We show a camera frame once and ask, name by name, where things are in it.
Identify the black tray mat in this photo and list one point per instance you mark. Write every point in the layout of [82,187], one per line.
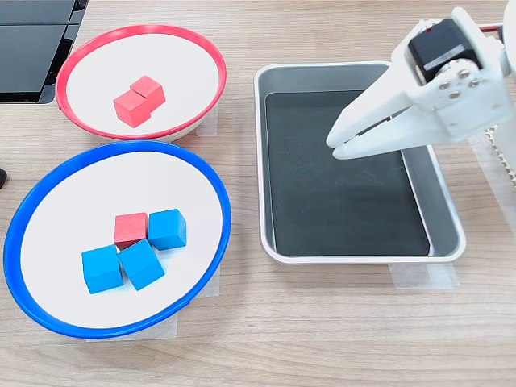
[322,201]

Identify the red cube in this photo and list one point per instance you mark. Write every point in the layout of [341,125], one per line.
[149,88]
[131,109]
[130,230]

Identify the red-rimmed white plate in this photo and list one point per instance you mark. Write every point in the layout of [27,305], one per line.
[101,60]

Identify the pale perforated base plate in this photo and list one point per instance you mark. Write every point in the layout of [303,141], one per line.
[508,171]

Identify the small black object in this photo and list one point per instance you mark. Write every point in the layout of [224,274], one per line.
[2,178]

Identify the steel tray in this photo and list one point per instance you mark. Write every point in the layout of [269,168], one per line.
[282,76]

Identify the blue-rimmed white plate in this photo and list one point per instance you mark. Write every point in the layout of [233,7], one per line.
[80,193]

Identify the clear tape strip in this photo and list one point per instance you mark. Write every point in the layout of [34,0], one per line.
[211,282]
[423,276]
[209,121]
[489,181]

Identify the blue cube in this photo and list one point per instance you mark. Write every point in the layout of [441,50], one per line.
[101,269]
[167,230]
[141,264]

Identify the black glossy panel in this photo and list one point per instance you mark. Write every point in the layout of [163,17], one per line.
[36,10]
[28,60]

